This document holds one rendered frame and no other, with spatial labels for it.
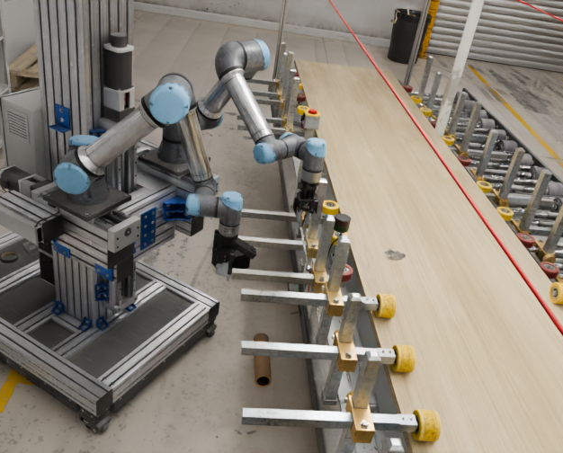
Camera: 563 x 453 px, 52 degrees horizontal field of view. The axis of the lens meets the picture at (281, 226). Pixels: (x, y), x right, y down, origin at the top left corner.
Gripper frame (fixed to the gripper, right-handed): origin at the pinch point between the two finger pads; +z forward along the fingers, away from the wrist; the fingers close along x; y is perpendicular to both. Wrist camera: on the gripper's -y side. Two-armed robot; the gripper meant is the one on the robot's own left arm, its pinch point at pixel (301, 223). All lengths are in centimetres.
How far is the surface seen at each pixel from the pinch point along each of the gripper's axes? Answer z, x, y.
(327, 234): -3.7, 7.9, 13.0
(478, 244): 10, 81, -12
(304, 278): 14.4, 1.6, 16.4
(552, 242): 8, 116, -16
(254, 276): 15.2, -17.4, 16.5
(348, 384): 39, 19, 45
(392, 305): 4, 27, 43
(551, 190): 16, 156, -91
